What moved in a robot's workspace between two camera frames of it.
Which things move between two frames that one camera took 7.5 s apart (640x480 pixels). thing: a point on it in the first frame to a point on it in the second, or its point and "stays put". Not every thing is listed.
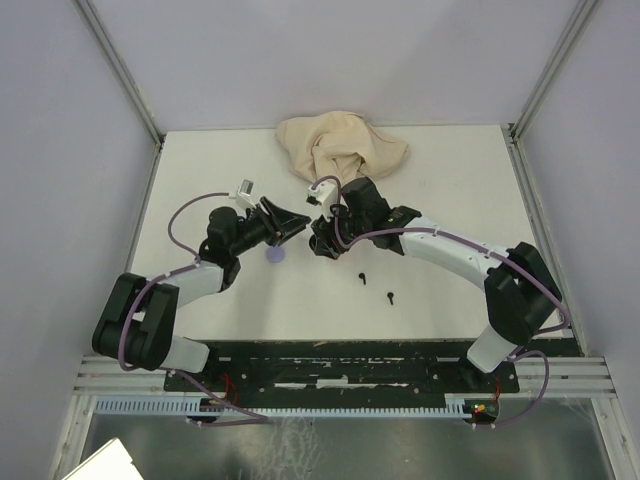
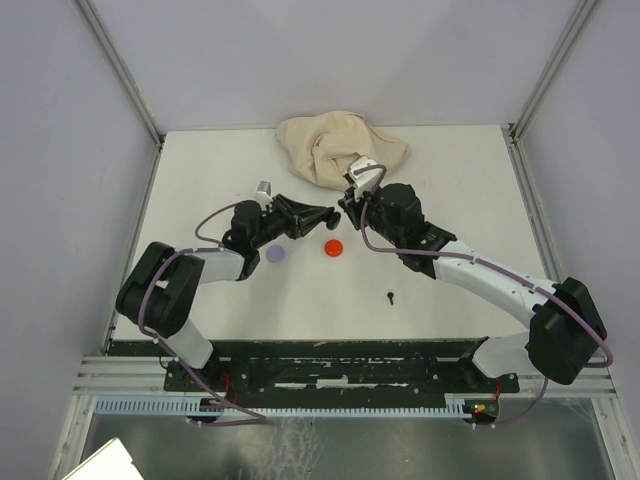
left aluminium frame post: [120, 69] stays put
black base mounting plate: [337, 371] stays put
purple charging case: [275, 254] stays put
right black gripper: [325, 231] to [353, 208]
